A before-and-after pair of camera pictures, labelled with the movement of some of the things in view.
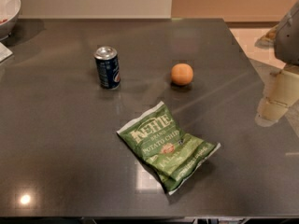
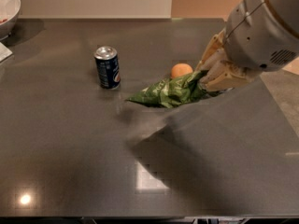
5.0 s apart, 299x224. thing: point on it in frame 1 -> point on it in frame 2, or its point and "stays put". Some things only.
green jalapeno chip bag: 172,155 -> 174,91
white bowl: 9,10 stays put
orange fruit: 182,74 stays put
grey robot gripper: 288,37 -> 260,36
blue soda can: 109,67 stays put
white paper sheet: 5,52 stays put
